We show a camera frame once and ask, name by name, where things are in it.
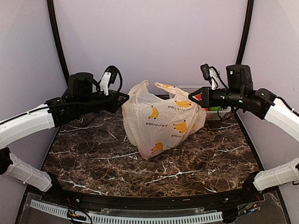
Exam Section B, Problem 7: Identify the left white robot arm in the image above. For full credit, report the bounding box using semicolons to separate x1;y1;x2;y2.
0;65;129;203

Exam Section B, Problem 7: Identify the green watermelon toy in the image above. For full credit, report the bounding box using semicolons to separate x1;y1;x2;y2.
209;106;223;112

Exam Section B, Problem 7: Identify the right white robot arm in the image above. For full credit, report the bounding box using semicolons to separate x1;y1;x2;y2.
188;64;299;203

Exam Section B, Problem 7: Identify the white slotted cable duct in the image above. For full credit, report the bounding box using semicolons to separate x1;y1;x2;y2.
30;199;223;224

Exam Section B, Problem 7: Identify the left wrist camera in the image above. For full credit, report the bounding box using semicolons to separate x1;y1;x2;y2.
99;65;123;96

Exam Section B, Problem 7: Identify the right black frame post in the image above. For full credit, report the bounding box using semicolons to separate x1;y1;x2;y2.
235;0;254;64

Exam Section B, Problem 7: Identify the black front rail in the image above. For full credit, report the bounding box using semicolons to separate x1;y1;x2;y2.
46;184;285;213

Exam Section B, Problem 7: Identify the white plastic basket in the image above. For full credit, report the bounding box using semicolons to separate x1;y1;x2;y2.
177;85;231;120

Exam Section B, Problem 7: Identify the black frame post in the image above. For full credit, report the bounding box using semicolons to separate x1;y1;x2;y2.
235;0;254;64
46;0;70;83

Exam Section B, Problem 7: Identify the left black frame post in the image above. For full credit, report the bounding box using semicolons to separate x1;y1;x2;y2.
46;0;70;83

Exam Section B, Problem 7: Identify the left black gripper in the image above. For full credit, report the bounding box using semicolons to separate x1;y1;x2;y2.
76;89;130;115

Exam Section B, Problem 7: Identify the banana print plastic bag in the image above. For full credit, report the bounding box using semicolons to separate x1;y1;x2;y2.
121;80;206;160

